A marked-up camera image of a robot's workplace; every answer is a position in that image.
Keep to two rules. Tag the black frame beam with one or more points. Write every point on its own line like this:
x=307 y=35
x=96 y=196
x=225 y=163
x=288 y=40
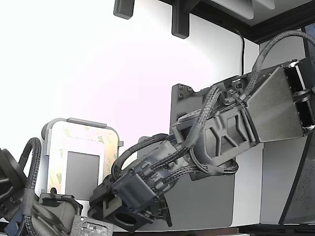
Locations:
x=270 y=27

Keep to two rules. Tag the black bracket block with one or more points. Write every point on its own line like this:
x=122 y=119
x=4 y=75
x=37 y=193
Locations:
x=180 y=19

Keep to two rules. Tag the bare circuit board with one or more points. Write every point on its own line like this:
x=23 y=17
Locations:
x=91 y=226

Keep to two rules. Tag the dark grey tray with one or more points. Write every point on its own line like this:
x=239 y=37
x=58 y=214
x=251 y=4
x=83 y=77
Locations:
x=209 y=204

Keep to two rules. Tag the blue-grey connector box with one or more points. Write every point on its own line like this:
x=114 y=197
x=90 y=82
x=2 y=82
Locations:
x=133 y=191

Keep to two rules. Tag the black round wrist housing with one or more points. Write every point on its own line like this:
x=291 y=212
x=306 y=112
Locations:
x=9 y=177

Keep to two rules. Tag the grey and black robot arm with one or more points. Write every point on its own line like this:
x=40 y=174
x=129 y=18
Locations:
x=270 y=110

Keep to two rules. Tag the tan adhesive liner film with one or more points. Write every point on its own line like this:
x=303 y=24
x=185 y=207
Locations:
x=109 y=147

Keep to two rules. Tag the black wide-finger gripper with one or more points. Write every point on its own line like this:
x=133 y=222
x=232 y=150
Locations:
x=56 y=209

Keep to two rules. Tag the black blade-finger gripper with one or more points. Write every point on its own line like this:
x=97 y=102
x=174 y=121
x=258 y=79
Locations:
x=98 y=211

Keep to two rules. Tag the grey printed fixture with legs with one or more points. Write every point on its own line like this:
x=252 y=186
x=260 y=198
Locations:
x=86 y=121

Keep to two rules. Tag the dark grey bracket block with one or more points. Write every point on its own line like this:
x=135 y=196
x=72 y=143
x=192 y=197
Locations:
x=123 y=8

